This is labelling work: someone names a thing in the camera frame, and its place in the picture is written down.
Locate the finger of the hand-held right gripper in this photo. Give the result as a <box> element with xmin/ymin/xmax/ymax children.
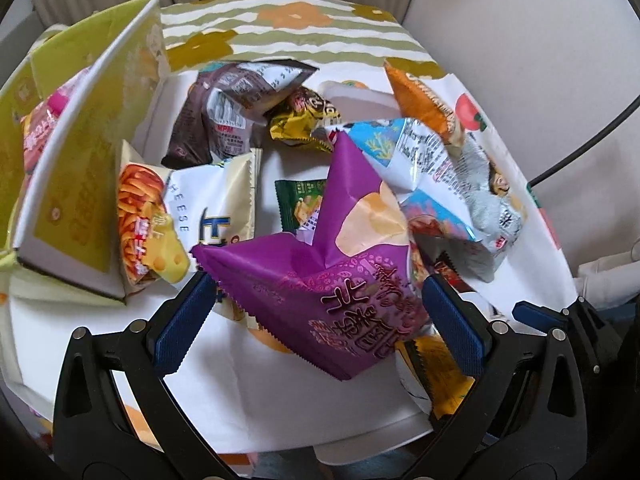
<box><xmin>512</xmin><ymin>301</ymin><xmax>581</xmax><ymax>341</ymax></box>

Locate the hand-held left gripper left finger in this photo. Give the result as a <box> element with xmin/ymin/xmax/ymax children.
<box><xmin>52</xmin><ymin>271</ymin><xmax>236</xmax><ymax>480</ymax></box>

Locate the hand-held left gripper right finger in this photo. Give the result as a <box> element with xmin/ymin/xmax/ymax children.
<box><xmin>400</xmin><ymin>272</ymin><xmax>588</xmax><ymax>480</ymax></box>

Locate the purple snack packet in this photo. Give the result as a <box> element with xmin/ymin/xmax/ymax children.
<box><xmin>192</xmin><ymin>130</ymin><xmax>433</xmax><ymax>383</ymax></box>

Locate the green cardboard box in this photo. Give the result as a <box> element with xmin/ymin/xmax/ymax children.
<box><xmin>0</xmin><ymin>0</ymin><xmax>168</xmax><ymax>307</ymax></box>

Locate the brown snack packet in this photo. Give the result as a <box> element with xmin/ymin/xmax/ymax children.
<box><xmin>161</xmin><ymin>60</ymin><xmax>321</xmax><ymax>171</ymax></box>

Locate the gold black snack packet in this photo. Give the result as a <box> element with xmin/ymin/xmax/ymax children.
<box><xmin>269</xmin><ymin>87</ymin><xmax>343</xmax><ymax>153</ymax></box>

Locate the yellow snack packet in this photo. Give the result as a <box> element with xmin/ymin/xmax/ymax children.
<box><xmin>395</xmin><ymin>332</ymin><xmax>476</xmax><ymax>421</ymax></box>

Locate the red black snack packet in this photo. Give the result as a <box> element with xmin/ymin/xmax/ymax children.
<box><xmin>415</xmin><ymin>235</ymin><xmax>476</xmax><ymax>297</ymax></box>

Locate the white persimmon print cloth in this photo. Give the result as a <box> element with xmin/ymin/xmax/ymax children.
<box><xmin>0</xmin><ymin>60</ymin><xmax>581</xmax><ymax>463</ymax></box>

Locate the grey cartoon snack packet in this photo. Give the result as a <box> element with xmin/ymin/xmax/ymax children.
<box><xmin>450</xmin><ymin>135</ymin><xmax>526</xmax><ymax>282</ymax></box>

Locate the cream cheese stick snack packet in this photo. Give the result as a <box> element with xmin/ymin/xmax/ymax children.
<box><xmin>116</xmin><ymin>140</ymin><xmax>263</xmax><ymax>295</ymax></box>

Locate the small green snack packet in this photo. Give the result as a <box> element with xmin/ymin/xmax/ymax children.
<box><xmin>274</xmin><ymin>179</ymin><xmax>326</xmax><ymax>233</ymax></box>

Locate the white blue snack packet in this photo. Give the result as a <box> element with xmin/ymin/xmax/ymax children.
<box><xmin>325</xmin><ymin>117</ymin><xmax>482</xmax><ymax>246</ymax></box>

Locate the orange snack packet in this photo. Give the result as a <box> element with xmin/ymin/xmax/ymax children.
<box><xmin>384</xmin><ymin>62</ymin><xmax>468</xmax><ymax>148</ymax></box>

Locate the pink snack packet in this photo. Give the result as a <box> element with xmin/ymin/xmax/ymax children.
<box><xmin>20</xmin><ymin>67</ymin><xmax>90</xmax><ymax>176</ymax></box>

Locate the floral striped blanket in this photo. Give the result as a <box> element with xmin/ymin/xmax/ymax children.
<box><xmin>160</xmin><ymin>0</ymin><xmax>442</xmax><ymax>82</ymax></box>

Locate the black cable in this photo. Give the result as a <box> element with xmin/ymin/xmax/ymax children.
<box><xmin>529</xmin><ymin>75</ymin><xmax>640</xmax><ymax>186</ymax></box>

